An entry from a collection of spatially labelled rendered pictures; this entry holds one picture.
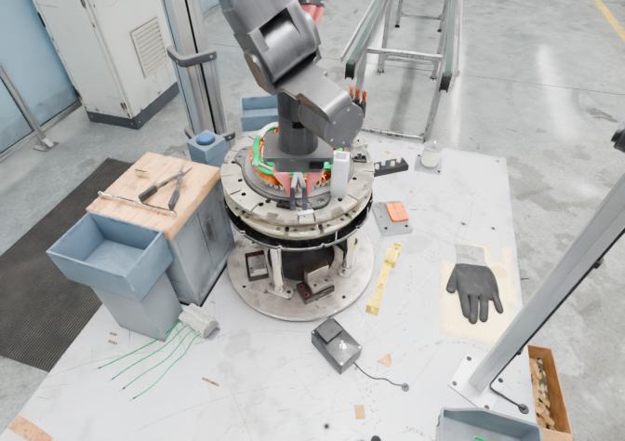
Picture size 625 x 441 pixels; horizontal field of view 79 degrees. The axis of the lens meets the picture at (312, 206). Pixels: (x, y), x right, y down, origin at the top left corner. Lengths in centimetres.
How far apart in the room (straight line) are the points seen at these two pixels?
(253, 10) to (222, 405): 71
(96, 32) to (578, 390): 313
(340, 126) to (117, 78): 264
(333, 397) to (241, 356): 21
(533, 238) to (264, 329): 180
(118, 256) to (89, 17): 218
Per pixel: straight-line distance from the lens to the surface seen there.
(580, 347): 210
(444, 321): 97
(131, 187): 87
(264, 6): 44
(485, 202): 128
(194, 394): 89
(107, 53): 295
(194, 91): 114
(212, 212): 90
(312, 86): 46
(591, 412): 198
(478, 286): 103
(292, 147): 54
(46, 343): 209
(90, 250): 89
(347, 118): 45
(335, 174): 68
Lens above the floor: 159
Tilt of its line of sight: 45 degrees down
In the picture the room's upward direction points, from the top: straight up
